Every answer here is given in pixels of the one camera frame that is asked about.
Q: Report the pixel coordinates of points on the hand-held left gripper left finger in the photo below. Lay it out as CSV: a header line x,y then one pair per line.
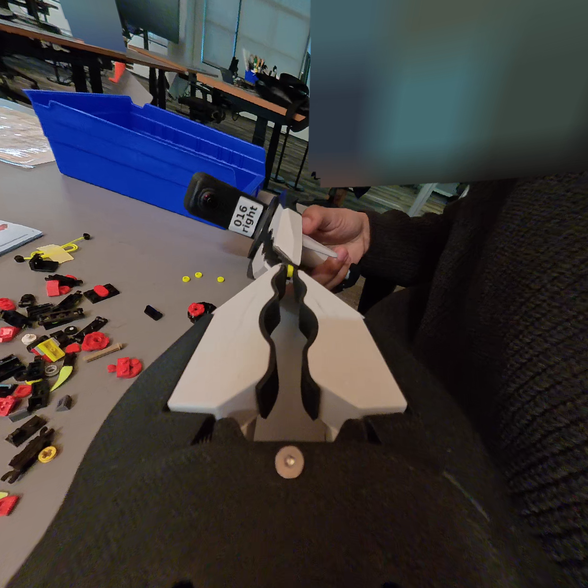
x,y
216,363

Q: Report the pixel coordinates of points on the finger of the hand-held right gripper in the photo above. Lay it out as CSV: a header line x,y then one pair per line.
x,y
259,268
289,234

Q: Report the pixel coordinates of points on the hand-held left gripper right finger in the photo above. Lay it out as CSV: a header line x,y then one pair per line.
x,y
358,363

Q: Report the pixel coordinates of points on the black lego wheel red hub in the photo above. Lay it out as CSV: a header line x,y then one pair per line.
x,y
196,310

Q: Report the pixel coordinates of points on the person's right forearm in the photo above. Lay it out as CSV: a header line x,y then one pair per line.
x,y
404,243

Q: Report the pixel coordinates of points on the small black lego brick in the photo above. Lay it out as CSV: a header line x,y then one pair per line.
x,y
153,312

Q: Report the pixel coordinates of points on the red rounded lego plate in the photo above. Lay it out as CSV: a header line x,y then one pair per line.
x,y
125,367

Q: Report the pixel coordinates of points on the tan lego axle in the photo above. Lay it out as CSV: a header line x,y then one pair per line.
x,y
103,353

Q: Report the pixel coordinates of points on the red round lego plate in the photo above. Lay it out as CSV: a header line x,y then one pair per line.
x,y
95,341

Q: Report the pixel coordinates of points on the black lego hinge plate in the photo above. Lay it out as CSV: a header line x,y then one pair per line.
x,y
92,327

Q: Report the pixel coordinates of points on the pile of lego pieces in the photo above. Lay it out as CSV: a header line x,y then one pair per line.
x,y
55,317

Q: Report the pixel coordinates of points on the person's right hand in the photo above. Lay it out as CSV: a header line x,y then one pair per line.
x,y
344,229

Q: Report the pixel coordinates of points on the blue plastic bin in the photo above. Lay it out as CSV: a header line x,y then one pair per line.
x,y
138,151

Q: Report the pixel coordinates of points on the black bag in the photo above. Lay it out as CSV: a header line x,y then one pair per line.
x,y
280,92

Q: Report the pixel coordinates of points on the blue pen cup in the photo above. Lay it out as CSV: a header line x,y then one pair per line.
x,y
250,77

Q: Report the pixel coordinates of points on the white panel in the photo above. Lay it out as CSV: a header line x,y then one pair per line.
x,y
138,92

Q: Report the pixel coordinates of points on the black plate with red tile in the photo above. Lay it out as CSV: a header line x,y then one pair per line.
x,y
100,291

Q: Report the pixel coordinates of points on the orange object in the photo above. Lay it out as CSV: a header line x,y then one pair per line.
x,y
117,72

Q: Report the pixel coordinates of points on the pale yellow sticker sheet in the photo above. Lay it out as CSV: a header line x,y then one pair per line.
x,y
55,253

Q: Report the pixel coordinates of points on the person's black knit sweater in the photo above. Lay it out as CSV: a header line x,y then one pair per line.
x,y
528,367

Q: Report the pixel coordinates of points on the dark monitor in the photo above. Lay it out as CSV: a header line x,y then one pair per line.
x,y
147,18

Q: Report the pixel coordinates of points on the instruction booklet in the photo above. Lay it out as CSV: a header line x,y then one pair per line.
x,y
16,236

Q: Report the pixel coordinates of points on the clear plastic bag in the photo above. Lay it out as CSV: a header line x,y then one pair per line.
x,y
23,133

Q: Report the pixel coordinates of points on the long wooden-top table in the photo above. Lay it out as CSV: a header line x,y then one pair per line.
x,y
46,38

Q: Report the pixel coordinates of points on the black lego bracket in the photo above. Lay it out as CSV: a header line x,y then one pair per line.
x,y
43,265

